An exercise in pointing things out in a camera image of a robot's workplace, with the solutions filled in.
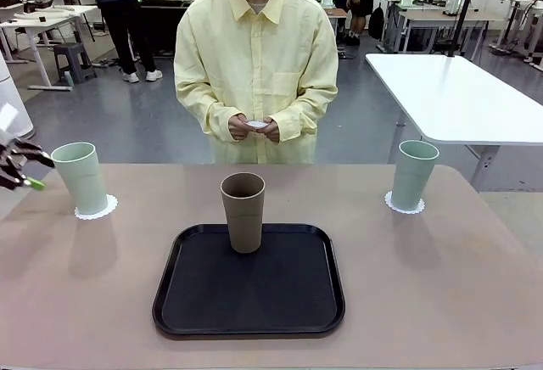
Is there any person in navy top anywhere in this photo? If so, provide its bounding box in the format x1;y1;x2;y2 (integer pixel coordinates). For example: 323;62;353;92
79;0;164;84

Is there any mint green plastic cup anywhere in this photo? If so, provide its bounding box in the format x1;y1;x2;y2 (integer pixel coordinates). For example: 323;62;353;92
50;142;109;216
390;139;440;210

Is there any person's left hand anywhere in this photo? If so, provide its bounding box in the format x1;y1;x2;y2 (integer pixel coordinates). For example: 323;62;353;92
259;117;282;144

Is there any person's right forearm yellow sleeve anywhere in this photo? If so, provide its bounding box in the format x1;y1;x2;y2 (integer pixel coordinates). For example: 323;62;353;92
174;85;238;140

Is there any large white table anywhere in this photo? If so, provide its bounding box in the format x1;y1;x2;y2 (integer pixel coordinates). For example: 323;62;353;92
365;53;543;193

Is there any black backpack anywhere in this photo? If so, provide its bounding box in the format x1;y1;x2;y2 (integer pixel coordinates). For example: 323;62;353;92
367;3;385;42

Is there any black plastic serving tray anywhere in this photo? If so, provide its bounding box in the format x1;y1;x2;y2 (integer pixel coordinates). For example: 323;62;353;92
151;222;346;340

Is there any person in yellow shirt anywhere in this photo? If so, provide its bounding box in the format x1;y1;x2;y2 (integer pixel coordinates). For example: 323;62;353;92
173;0;339;165

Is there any white cluttered workshop desk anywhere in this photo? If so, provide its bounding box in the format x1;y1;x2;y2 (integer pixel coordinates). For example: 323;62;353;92
0;4;99;92

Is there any brown plastic cup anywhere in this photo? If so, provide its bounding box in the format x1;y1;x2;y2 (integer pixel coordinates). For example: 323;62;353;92
220;172;266;255

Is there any person's left forearm yellow sleeve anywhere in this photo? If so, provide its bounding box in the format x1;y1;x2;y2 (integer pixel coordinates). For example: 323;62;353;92
273;85;339;140

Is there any grey topped workshop desk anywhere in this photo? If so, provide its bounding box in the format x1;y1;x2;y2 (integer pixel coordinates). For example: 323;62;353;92
379;0;496;55

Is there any grey plastic step stool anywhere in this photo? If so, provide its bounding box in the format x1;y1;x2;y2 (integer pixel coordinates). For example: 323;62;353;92
52;42;98;86

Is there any black tripod pole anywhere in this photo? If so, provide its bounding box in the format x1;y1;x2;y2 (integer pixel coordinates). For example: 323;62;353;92
445;0;485;58

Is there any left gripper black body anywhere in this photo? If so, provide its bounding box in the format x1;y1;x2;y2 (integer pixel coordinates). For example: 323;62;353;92
0;139;25;189

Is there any person's right hand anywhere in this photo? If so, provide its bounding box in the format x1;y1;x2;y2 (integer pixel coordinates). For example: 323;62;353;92
227;114;251;142

